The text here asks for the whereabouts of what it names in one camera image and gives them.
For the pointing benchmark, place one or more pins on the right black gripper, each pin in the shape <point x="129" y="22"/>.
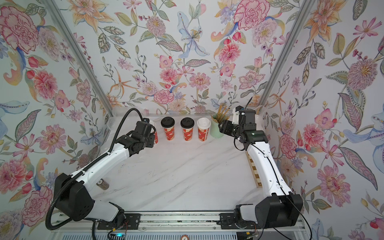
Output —
<point x="228" y="126"/>

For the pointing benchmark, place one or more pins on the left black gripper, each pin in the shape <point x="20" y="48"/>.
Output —
<point x="152" y="138"/>

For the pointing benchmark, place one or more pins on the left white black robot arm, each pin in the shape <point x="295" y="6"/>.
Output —
<point x="72" y="194"/>

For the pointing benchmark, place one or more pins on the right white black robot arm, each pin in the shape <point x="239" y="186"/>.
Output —
<point x="280" y="207"/>

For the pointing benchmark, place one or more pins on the wooden chessboard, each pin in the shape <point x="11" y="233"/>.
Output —
<point x="254" y="171"/>

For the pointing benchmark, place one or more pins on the red cup white lid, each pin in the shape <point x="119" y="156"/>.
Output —
<point x="204" y="125"/>
<point x="155" y="133"/>

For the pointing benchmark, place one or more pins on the red cup black lid right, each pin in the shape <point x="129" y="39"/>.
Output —
<point x="187" y="125"/>

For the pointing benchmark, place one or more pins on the green straw holder cup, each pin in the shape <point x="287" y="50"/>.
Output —
<point x="214" y="130"/>

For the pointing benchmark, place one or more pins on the small brown cylinder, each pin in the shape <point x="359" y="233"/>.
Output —
<point x="103" y="184"/>

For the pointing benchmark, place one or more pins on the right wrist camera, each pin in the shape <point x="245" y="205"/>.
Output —
<point x="236" y="112"/>

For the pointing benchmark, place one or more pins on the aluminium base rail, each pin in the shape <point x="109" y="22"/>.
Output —
<point x="189" y="221"/>

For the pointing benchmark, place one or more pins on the red cup black lid left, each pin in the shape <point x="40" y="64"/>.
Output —
<point x="168" y="125"/>

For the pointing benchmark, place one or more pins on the red cup black lid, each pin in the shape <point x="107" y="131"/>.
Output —
<point x="187" y="125"/>
<point x="168" y="125"/>

